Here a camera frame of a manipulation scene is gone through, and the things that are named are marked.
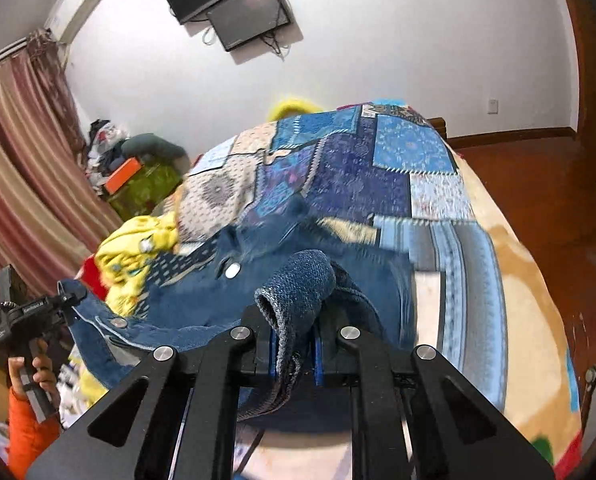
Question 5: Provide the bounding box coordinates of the person's orange sleeved forearm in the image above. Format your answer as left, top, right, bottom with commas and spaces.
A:
8, 385, 63, 480

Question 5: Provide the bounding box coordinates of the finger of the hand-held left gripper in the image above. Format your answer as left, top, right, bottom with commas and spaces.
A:
50, 287, 87, 333

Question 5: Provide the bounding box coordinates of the blue denim jacket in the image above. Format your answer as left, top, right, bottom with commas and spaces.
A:
58, 200, 419, 433

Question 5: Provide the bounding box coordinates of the orange box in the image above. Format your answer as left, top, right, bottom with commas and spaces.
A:
102, 157, 142, 195

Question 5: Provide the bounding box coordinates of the pile of clothes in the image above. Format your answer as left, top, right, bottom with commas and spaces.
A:
85, 119, 128, 191

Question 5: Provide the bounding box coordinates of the red plush toy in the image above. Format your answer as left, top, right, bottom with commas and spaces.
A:
75, 255, 103, 286

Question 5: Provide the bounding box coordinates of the person's left hand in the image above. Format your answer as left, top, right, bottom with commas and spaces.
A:
8, 341, 61, 403

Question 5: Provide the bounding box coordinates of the green storage box with clutter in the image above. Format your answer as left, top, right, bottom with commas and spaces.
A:
108, 160, 186, 221

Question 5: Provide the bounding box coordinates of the blue patchwork quilt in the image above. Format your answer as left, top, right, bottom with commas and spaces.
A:
142, 100, 509, 411

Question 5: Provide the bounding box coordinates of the white air conditioner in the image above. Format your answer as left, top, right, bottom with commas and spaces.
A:
48, 0, 126, 43

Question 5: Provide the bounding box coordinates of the yellow plush toy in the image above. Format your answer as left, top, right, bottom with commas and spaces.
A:
267, 92, 323, 122

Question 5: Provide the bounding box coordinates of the small black wall monitor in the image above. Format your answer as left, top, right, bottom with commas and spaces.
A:
207, 0, 293, 52

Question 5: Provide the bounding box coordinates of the striped brown curtain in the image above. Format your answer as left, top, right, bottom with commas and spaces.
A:
0, 27, 123, 311

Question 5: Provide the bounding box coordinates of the wooden door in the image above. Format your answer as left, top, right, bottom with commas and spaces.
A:
560, 0, 596, 186

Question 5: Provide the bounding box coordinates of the yellow cartoon blanket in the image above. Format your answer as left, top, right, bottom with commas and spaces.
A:
80, 212, 183, 411

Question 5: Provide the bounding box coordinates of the black monitor cable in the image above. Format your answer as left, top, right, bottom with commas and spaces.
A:
263, 30, 291, 59

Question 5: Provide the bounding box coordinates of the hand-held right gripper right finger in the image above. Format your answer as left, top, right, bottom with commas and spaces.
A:
314, 305, 556, 480

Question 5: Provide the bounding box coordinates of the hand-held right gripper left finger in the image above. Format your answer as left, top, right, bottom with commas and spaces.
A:
25, 305, 279, 480

